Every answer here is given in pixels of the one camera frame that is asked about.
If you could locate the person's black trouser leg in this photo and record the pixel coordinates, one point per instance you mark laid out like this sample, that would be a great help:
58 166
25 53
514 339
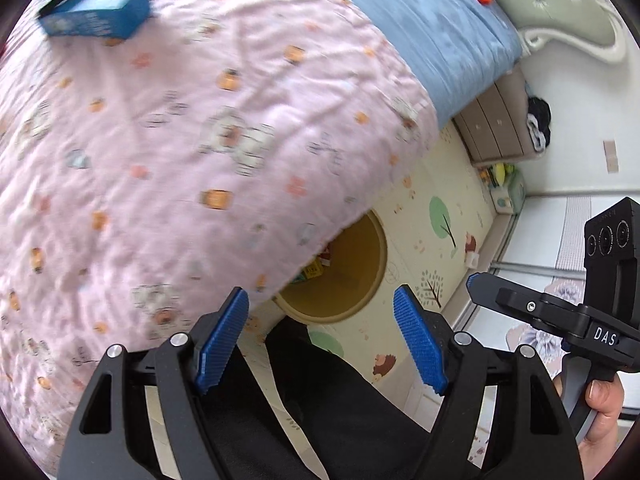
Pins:
354 430

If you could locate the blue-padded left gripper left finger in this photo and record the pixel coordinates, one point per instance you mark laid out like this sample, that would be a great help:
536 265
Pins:
214 337

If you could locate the cartoon patterned play mat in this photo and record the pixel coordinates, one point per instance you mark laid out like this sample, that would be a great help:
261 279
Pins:
436 218

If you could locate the pink patterned quilt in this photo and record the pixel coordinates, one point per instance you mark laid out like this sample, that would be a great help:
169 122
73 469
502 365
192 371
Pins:
143 179

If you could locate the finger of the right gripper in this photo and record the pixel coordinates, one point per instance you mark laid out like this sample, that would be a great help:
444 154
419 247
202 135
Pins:
483 289

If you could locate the person's right hand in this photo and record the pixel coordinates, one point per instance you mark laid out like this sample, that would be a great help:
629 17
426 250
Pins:
600 442

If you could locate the green toy storage box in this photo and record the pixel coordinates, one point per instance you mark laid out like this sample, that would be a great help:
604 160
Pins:
506 187

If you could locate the beige bedside drawer cabinet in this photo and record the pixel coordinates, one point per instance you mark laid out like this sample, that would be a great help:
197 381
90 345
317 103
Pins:
493 126

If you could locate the black and white clothes pile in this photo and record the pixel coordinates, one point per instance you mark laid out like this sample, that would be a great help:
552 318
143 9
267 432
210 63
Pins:
538 123

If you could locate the green tufted headboard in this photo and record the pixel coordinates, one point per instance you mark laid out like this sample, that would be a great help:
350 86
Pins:
592 26

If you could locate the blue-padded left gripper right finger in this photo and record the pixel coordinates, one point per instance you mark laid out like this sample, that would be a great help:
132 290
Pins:
426 334

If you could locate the blue bed sheet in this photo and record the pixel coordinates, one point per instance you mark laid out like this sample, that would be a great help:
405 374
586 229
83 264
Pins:
456 48

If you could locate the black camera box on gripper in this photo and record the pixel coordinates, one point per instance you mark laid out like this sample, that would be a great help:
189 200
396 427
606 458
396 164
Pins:
612 260

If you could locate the blue cardboard box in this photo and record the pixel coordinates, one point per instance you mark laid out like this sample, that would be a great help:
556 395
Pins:
118 19

